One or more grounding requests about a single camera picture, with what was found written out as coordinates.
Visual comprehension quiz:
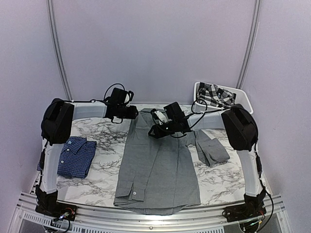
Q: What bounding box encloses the white plastic bin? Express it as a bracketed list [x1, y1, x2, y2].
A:
[192, 82, 254, 114]

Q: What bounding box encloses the grey long sleeve shirt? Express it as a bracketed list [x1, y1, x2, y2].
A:
[114, 108, 230, 215]

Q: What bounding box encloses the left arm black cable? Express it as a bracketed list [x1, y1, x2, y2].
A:
[70, 83, 136, 124]

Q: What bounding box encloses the right aluminium wall post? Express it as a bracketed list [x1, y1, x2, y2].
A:
[236, 0, 262, 89]

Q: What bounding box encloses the black white plaid shirt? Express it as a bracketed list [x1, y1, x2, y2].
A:
[196, 83, 236, 108]

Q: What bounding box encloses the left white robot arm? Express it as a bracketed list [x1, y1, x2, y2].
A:
[35, 87, 138, 196]

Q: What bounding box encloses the left aluminium wall post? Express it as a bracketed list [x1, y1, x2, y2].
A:
[46, 0, 73, 101]

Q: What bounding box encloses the aluminium wall post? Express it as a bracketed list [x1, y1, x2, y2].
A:
[236, 0, 262, 89]
[46, 0, 73, 101]

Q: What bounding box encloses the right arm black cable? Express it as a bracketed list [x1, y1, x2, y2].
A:
[170, 98, 226, 139]

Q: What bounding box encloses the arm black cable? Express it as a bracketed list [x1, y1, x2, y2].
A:
[70, 83, 136, 124]
[170, 98, 226, 139]

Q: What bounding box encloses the folded blue checkered shirt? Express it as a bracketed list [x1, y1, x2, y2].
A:
[57, 136, 97, 179]

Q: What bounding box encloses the aluminium front frame rail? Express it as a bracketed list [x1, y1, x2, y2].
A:
[9, 191, 292, 233]

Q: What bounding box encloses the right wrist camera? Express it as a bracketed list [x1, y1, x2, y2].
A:
[151, 109, 168, 125]

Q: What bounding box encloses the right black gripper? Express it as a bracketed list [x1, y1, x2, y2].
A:
[148, 120, 177, 139]

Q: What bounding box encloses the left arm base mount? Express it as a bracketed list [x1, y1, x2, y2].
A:
[35, 189, 77, 221]

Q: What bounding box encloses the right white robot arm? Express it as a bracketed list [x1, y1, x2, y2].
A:
[148, 102, 266, 198]

